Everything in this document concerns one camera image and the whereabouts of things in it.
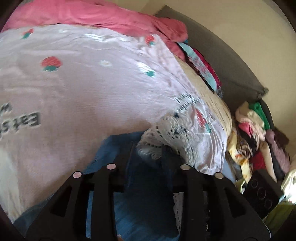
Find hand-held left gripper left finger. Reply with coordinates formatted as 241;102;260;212
26;141;139;241

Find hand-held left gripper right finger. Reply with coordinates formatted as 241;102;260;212
162;145;272;241

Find blue denim pants with lace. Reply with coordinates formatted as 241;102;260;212
13;115;226;241

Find pile of mixed colourful clothes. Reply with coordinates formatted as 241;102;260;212
228;100;296;186

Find cream knitted cloth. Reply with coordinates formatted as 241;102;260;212
173;56;233;139

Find pink strawberry print shirt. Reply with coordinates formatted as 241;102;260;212
0;24;226;223

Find light green bag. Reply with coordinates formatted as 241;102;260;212
264;199;294;234

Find teal and red patterned garment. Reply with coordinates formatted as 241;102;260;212
177;42;223;96

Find grey sofa cushion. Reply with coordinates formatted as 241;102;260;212
154;5;269;100

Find pink duvet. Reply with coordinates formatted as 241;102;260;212
2;0;188;58

